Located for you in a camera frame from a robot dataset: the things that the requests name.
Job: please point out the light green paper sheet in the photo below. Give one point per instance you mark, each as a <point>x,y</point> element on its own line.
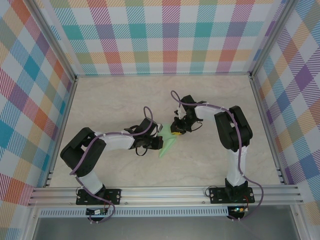
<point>166,148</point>

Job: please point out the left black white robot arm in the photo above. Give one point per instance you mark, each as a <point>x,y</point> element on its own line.
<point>115,142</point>

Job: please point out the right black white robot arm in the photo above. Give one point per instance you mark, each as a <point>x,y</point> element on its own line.
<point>235,130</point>

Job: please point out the grey metal lower panel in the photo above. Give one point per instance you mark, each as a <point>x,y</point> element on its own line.
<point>162,228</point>

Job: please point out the small black circuit board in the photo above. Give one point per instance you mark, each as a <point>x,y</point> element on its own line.
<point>96,212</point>

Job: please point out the small circuit board with LED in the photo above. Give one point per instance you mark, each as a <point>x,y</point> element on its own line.
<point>238,209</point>

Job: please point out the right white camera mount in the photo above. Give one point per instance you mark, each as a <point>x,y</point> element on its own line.
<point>180,112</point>

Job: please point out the long thin aluminium frame rail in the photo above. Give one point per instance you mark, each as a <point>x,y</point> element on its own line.
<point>162,74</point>

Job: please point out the wide aluminium mounting rail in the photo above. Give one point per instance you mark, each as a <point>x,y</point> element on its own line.
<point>162,196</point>

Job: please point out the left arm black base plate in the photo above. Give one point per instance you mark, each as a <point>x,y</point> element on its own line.
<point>113,196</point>

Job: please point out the aluminium table side rail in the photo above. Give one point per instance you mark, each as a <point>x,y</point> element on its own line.
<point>61,132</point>
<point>261,110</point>

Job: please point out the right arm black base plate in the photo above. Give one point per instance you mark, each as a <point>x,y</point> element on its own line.
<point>217,196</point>

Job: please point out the aluminium frame post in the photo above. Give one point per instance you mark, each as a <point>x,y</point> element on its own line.
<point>52,37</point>
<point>272,37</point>

